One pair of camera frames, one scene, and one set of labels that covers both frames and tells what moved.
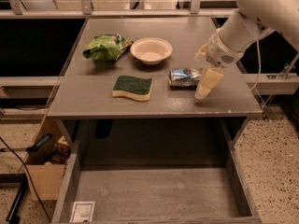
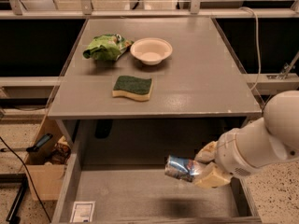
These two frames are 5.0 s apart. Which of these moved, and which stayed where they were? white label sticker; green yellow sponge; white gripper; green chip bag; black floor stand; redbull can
Moved: redbull can; white gripper
Stayed: white label sticker; black floor stand; green chip bag; green yellow sponge
